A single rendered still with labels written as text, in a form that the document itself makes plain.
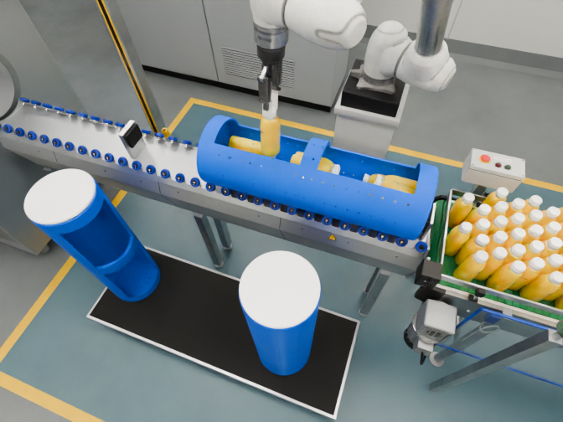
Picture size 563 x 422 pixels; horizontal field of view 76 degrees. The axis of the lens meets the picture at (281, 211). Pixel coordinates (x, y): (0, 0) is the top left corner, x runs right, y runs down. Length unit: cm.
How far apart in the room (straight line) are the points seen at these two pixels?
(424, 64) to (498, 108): 225
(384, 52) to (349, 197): 72
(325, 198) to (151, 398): 155
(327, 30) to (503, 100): 321
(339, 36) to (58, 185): 131
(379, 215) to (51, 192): 131
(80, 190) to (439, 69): 154
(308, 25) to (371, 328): 184
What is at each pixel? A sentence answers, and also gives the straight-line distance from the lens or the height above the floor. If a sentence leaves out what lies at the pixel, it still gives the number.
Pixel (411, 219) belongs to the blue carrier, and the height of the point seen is 115.
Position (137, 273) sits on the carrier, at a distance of 242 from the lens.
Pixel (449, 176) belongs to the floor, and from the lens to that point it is 308.
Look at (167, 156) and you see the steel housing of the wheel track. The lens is 182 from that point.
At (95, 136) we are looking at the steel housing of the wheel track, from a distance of 207.
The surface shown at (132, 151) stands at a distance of 184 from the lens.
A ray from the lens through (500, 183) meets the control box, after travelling 169.
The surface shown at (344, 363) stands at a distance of 211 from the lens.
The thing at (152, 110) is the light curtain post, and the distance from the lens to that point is 214.
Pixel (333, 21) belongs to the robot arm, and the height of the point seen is 181.
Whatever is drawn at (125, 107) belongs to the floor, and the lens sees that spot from 373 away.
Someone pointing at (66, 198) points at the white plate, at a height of 104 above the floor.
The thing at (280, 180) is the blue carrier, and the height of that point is 117.
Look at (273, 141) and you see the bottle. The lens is 121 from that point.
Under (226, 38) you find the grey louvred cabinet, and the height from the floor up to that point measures 54.
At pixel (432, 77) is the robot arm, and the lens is 168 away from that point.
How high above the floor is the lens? 220
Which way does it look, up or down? 57 degrees down
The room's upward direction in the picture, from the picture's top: 3 degrees counter-clockwise
